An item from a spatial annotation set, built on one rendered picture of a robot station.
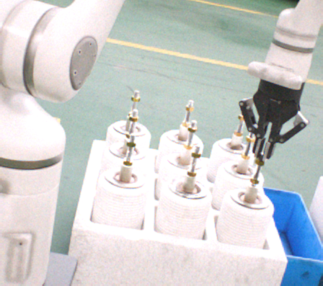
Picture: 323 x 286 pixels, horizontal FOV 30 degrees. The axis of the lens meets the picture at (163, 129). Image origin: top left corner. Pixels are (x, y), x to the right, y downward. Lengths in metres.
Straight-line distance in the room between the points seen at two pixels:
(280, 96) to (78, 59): 0.52
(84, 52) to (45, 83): 0.05
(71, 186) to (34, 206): 0.93
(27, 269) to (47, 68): 0.24
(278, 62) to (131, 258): 0.43
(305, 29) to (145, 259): 0.49
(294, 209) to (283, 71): 0.62
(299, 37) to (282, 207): 0.63
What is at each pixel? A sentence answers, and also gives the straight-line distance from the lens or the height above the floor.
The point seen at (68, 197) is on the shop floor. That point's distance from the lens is 1.53.
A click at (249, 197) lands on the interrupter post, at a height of 0.26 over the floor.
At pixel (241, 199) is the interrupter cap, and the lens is 1.14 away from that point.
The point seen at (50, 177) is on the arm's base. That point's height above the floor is 0.46.
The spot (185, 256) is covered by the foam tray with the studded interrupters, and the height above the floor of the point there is 0.16.
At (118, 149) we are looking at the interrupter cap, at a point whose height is 0.25.
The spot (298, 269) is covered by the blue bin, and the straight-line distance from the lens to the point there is 1.30.
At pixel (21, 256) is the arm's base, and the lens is 0.68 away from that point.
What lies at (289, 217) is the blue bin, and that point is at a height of 0.05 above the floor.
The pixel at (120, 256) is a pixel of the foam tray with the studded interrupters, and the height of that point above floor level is 0.13.
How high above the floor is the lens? 0.76
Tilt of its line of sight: 22 degrees down
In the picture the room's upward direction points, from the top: 12 degrees clockwise
